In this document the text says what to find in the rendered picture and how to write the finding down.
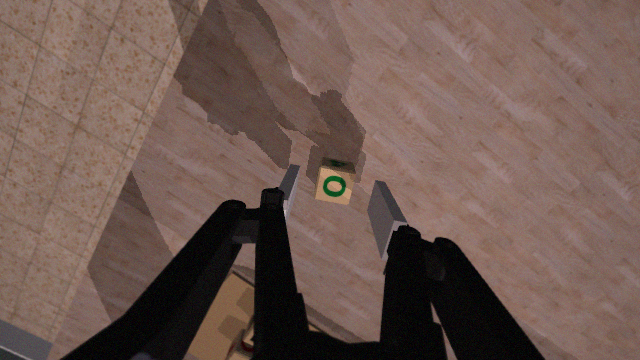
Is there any tan block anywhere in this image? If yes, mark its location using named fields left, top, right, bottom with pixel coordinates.
left=243, top=313, right=254, bottom=346
left=314, top=157, right=356, bottom=205
left=225, top=329, right=253, bottom=360

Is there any tan square mat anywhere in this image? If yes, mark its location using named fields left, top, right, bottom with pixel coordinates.
left=187, top=271, right=254, bottom=360

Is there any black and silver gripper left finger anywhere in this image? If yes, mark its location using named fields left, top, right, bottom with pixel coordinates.
left=60, top=164, right=315, bottom=360

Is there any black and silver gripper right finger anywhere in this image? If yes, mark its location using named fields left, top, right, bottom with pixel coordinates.
left=367, top=180, right=545, bottom=360

